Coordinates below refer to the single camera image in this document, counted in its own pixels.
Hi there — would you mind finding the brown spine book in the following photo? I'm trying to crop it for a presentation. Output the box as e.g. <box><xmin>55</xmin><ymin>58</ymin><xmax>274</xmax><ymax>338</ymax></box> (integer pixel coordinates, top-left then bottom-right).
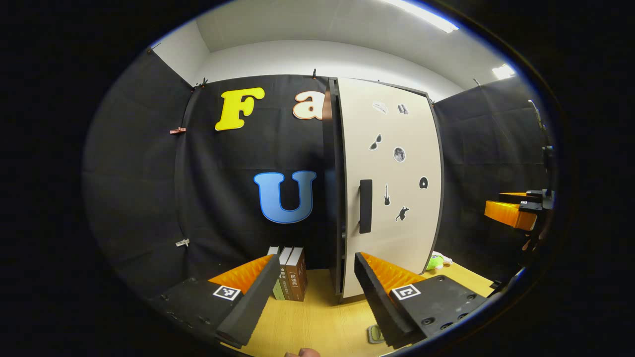
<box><xmin>285</xmin><ymin>247</ymin><xmax>308</xmax><ymax>302</ymax></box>

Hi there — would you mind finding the black metal stand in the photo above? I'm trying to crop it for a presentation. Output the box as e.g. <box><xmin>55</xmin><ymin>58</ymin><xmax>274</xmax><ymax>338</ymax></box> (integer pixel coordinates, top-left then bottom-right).
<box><xmin>527</xmin><ymin>99</ymin><xmax>555</xmax><ymax>189</ymax></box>

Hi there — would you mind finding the black door handle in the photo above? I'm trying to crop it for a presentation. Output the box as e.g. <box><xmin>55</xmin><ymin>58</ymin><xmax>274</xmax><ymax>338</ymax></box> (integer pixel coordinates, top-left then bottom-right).
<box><xmin>359</xmin><ymin>179</ymin><xmax>373</xmax><ymax>234</ymax></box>

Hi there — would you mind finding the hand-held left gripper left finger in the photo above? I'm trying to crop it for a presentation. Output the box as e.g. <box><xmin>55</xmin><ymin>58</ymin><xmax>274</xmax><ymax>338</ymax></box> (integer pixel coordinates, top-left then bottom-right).
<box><xmin>149</xmin><ymin>254</ymin><xmax>282</xmax><ymax>349</ymax></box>

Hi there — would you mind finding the beige cabinet door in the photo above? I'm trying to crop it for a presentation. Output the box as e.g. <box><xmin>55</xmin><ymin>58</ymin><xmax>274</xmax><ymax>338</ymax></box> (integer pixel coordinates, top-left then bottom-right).
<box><xmin>337</xmin><ymin>78</ymin><xmax>444</xmax><ymax>299</ymax></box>

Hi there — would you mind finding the green spine book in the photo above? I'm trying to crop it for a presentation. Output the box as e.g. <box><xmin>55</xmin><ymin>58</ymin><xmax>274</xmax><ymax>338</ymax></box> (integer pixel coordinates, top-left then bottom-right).
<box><xmin>268</xmin><ymin>246</ymin><xmax>286</xmax><ymax>301</ymax></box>

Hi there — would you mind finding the black backdrop cloth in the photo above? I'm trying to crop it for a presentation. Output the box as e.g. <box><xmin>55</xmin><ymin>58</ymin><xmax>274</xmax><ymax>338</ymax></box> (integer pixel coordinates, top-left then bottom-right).
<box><xmin>82</xmin><ymin>49</ymin><xmax>554</xmax><ymax>298</ymax></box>

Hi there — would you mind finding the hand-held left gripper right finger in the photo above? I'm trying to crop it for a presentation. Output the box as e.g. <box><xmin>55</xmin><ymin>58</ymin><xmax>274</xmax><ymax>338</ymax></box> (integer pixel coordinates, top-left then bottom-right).
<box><xmin>353</xmin><ymin>252</ymin><xmax>497</xmax><ymax>350</ymax></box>

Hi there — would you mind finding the green white plush toy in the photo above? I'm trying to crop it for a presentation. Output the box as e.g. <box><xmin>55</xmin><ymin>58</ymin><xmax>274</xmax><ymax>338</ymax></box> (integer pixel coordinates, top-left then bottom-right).
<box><xmin>426</xmin><ymin>251</ymin><xmax>453</xmax><ymax>271</ymax></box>

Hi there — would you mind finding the grey cabinet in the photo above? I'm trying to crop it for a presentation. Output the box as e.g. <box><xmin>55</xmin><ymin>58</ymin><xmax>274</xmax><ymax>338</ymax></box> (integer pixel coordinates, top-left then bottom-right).
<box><xmin>322</xmin><ymin>76</ymin><xmax>445</xmax><ymax>303</ymax></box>

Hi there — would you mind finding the long ceiling light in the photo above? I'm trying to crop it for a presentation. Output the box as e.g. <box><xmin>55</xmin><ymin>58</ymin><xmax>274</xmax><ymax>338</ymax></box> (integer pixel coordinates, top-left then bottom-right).
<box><xmin>384</xmin><ymin>0</ymin><xmax>459</xmax><ymax>33</ymax></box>

